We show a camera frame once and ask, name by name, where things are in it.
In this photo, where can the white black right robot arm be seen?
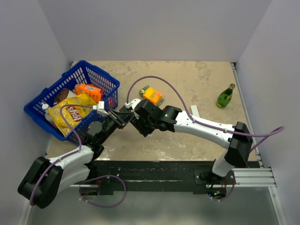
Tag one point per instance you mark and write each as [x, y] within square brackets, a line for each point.
[233, 138]

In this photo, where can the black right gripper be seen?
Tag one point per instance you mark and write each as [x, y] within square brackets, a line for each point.
[137, 120]

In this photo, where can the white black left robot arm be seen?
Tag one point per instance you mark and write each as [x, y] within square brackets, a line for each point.
[47, 177]

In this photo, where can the aluminium frame rail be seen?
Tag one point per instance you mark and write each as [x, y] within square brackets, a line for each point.
[256, 175]

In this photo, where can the orange carton box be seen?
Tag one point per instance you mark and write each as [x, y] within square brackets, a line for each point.
[94, 92]

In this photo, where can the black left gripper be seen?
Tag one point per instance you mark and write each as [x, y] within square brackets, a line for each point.
[120, 118]

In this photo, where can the white remote control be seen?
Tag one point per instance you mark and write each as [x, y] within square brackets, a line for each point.
[194, 111]

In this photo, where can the green glass bottle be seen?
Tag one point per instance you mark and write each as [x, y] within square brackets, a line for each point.
[225, 97]

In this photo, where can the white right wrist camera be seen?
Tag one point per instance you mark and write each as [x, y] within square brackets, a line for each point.
[132, 104]

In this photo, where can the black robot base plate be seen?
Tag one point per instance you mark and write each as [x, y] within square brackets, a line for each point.
[157, 176]

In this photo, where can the brown white package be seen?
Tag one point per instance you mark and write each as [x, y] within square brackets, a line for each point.
[65, 93]

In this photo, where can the orange yellow battery pack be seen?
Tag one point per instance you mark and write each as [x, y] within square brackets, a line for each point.
[151, 95]

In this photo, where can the yellow chips bag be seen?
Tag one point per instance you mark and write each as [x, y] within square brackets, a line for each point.
[74, 113]

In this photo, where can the blue plastic basket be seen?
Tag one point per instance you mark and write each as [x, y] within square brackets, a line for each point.
[81, 72]

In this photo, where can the white plastic bottle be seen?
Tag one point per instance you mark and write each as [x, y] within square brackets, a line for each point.
[45, 108]

